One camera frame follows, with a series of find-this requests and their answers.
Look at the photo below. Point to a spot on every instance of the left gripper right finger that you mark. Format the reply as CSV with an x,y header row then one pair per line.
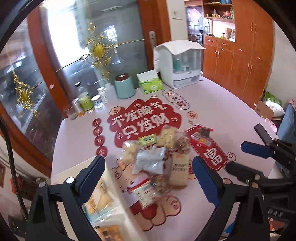
x,y
251,222

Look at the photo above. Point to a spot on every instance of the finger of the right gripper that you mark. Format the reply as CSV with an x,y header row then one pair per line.
x,y
264,151
244,173

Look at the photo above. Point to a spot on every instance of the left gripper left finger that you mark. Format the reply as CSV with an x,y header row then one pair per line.
x,y
45,222

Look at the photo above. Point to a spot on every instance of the silver foil snack packet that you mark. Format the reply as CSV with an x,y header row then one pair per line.
x,y
151,161

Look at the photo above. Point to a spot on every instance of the beige cracker snack packet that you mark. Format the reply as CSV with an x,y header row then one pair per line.
x,y
179,170

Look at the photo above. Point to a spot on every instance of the large beige biscuit packet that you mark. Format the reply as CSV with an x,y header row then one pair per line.
x,y
100,200

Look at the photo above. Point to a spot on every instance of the dark red snack packet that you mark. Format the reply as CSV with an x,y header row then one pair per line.
x,y
202,136

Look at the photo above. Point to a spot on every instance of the mixed nuts snack packet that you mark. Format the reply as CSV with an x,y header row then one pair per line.
x,y
181,143

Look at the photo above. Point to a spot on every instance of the white plastic storage bin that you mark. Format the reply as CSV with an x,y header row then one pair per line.
x,y
119,215

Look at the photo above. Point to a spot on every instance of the yellow puffed snack packet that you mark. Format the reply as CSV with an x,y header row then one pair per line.
x,y
166,137

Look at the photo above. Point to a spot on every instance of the red white snack packet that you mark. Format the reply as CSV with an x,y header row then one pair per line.
x,y
146,193

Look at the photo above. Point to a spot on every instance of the red festive table mat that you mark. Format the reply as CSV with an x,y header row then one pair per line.
x,y
116,132

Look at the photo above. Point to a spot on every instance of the green pineapple cake packet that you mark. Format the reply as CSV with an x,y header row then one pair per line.
x,y
148,140

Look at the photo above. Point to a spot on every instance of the clear drinking glass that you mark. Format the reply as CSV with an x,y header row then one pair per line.
x,y
70,111

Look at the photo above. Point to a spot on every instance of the orange wooden cabinet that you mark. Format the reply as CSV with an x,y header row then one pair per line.
x,y
242,66

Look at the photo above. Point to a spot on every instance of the white countertop appliance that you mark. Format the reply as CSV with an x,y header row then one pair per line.
x,y
179,62

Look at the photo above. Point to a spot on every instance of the orange base metal jar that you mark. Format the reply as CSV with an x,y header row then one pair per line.
x,y
78,108

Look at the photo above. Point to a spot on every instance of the green label glass bottle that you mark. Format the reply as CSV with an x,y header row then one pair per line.
x,y
84,98

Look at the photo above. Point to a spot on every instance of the small clear glass jar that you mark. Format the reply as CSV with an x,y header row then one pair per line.
x,y
97,102

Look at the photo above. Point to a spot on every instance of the green tissue box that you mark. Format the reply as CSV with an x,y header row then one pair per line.
x,y
149,81

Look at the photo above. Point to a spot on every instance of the white pill bottle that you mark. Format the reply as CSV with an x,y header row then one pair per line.
x,y
102,93

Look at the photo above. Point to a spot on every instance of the white squeeze bottle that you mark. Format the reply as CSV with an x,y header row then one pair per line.
x,y
109,89

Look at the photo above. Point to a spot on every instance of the teal cylindrical canister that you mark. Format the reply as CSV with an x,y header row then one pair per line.
x,y
124,86

